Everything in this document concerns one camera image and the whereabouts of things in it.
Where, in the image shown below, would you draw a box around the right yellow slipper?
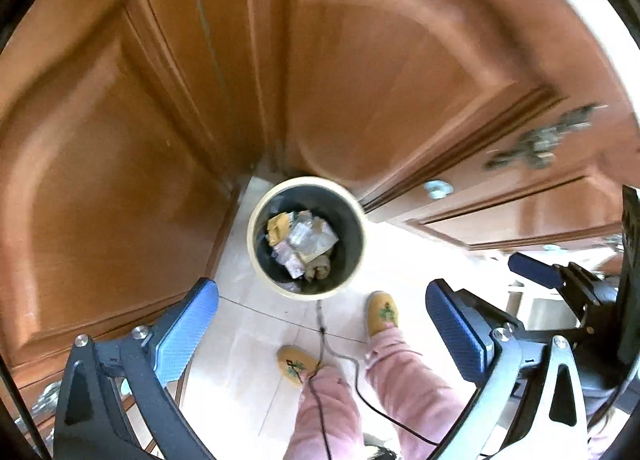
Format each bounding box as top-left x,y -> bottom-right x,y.
366,291 -> 398,337

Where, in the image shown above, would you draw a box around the right wooden cabinet door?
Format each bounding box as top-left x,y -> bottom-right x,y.
247,0 -> 634,209

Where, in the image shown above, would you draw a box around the black cable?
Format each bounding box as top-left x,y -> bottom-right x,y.
286,298 -> 497,460

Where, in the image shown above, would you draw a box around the left yellow slipper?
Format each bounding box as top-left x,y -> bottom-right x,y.
277,345 -> 322,388

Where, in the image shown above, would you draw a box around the pink trouser leg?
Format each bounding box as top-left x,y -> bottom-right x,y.
284,366 -> 363,460
366,327 -> 465,459

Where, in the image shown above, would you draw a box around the cream round trash bin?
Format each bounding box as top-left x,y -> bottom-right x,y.
246,176 -> 366,302

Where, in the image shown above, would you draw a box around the pale blue cabinet knob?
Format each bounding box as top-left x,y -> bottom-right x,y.
423,179 -> 454,201

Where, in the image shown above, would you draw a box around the wooden cabinet door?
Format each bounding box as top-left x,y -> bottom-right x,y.
1,0 -> 260,388
247,0 -> 634,209

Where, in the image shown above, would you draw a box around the right pink trouser leg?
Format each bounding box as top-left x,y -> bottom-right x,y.
366,327 -> 465,459

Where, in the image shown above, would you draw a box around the ornate metal door handle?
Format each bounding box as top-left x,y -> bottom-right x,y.
483,103 -> 606,172

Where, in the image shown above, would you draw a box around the left wooden cabinet door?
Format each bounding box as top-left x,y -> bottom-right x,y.
1,0 -> 260,388

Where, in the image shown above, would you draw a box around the yellow slipper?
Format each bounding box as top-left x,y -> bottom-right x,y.
277,345 -> 322,388
366,291 -> 398,337

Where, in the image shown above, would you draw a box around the white plastic bag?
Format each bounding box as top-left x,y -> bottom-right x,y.
286,214 -> 323,256

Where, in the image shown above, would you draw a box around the left pink trouser leg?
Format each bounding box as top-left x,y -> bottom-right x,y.
284,366 -> 363,460

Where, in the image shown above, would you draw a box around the yellow snack wrapper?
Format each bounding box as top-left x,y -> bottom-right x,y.
267,212 -> 295,247

